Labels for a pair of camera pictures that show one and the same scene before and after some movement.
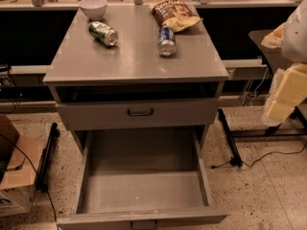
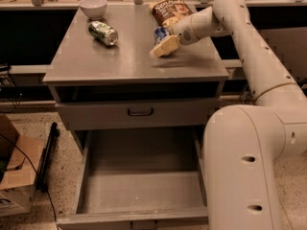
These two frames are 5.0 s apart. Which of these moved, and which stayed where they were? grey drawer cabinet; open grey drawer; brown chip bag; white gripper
Moved: white gripper
Stayed: grey drawer cabinet; open grey drawer; brown chip bag
